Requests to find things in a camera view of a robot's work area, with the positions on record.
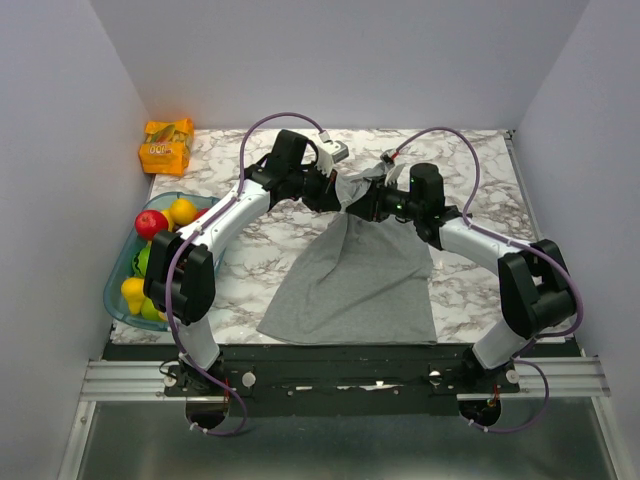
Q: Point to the aluminium rail frame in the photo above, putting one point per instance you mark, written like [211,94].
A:
[140,381]

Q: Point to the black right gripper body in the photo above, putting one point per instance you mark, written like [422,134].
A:
[389,201]

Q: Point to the orange snack bag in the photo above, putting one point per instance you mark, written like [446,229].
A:
[166,149]

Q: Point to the red dragon fruit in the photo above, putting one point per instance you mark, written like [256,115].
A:
[200,213]

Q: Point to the green lime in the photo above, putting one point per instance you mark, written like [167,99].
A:
[149,312]

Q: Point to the teal plastic fruit tray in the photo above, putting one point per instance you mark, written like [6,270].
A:
[113,300]

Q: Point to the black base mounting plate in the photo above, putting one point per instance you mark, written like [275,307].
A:
[325,381]

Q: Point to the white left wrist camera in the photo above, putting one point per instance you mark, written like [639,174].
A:
[330,152]

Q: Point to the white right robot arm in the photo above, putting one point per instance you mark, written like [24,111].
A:
[536,291]

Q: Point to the green striped melon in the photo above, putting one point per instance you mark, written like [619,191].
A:
[139,262]

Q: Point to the yellow pear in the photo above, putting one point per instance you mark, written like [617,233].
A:
[132,290]

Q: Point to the red apple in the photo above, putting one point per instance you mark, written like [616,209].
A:
[141,224]

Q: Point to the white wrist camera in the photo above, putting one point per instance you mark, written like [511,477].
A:
[330,152]
[392,167]

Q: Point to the yellow lemon under apple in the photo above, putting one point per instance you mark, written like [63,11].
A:
[169,220]

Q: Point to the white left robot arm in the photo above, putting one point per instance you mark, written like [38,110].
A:
[180,275]

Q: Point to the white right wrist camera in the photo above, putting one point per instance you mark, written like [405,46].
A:
[392,167]

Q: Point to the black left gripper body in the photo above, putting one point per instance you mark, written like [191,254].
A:
[316,188]

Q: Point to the grey tank top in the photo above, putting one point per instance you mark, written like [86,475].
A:
[358,282]

